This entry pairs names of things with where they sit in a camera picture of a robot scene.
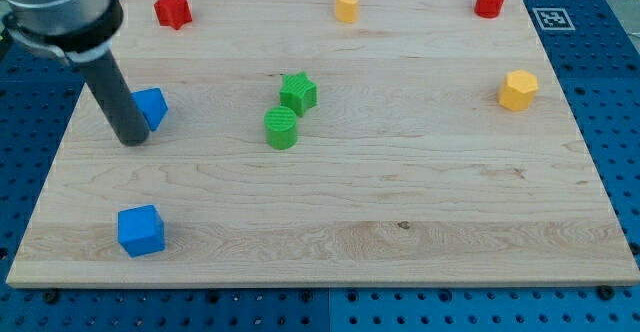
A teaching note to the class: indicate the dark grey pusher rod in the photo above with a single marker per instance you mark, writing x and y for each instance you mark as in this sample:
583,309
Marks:
106,82

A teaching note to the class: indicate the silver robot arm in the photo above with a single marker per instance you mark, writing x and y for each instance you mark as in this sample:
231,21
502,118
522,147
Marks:
79,33

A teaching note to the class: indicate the yellow hexagon block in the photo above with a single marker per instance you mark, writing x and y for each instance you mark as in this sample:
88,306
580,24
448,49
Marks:
518,90

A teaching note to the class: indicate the blue triangle block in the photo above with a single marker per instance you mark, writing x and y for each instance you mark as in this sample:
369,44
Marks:
153,106

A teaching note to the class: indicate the red star block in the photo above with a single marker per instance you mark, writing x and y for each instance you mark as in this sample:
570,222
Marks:
173,13

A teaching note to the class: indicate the blue cube block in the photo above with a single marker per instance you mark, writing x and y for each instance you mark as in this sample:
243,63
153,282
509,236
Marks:
140,231

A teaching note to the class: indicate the green cylinder block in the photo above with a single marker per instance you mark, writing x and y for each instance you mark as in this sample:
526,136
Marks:
281,127

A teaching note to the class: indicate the green star block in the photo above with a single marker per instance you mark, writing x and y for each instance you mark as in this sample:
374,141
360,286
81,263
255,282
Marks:
298,93

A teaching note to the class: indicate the yellow heart block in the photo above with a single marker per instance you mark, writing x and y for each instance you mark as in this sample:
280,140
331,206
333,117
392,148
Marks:
346,11

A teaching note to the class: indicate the wooden board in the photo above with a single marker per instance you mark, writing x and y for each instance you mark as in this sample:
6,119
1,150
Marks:
407,172

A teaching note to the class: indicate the red cylinder block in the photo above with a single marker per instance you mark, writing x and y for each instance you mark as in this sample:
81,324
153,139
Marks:
488,8

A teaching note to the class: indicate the white fiducial marker tag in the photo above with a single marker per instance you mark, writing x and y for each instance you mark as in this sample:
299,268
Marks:
553,19

